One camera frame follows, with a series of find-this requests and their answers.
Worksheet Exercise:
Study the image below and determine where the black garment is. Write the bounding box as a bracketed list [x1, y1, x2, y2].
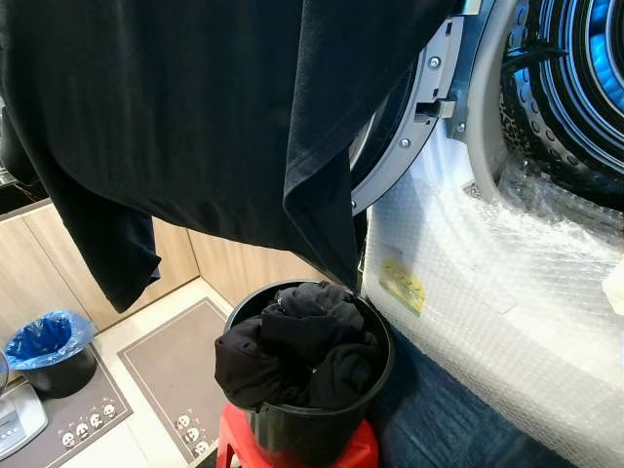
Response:
[0, 0, 461, 313]

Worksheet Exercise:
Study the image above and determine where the white washing machine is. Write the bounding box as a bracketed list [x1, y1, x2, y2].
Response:
[361, 0, 624, 468]

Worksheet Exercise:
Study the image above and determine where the black clothes pile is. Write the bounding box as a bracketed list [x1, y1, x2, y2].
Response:
[214, 283, 386, 410]

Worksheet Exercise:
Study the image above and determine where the white tape patch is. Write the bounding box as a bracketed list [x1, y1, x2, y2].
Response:
[602, 258, 624, 315]

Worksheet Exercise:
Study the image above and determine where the steel washer drum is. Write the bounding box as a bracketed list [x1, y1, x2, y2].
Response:
[499, 0, 624, 211]

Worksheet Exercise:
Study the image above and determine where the black drum paddle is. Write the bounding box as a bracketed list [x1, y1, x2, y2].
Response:
[504, 41, 568, 77]

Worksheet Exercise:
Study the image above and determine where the yellow sticker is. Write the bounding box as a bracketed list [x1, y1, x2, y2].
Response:
[378, 255, 427, 316]

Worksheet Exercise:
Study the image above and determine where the grey washer door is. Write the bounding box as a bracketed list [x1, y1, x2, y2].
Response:
[349, 0, 486, 217]

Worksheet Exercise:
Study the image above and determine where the dark blue cloth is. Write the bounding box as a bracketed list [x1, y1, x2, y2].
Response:
[370, 327, 576, 468]

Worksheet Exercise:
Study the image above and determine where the black plastic bucket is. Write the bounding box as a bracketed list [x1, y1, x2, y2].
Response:
[222, 279, 396, 467]

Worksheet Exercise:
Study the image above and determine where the red plastic stool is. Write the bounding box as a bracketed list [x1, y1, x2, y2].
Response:
[216, 403, 381, 468]

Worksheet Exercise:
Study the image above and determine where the grey patterned floor mat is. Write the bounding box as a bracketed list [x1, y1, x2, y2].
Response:
[0, 375, 133, 468]
[117, 297, 235, 464]

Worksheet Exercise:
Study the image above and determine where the wooden cabinet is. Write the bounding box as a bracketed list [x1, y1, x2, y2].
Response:
[0, 200, 328, 342]

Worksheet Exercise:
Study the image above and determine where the small black waste bin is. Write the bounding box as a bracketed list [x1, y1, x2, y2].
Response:
[19, 343, 98, 399]

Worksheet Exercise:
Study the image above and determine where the blue plastic bin bag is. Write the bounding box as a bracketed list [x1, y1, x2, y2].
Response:
[3, 310, 97, 371]

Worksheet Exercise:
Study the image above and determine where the white floor scale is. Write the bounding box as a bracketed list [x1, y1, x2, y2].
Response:
[0, 380, 48, 459]

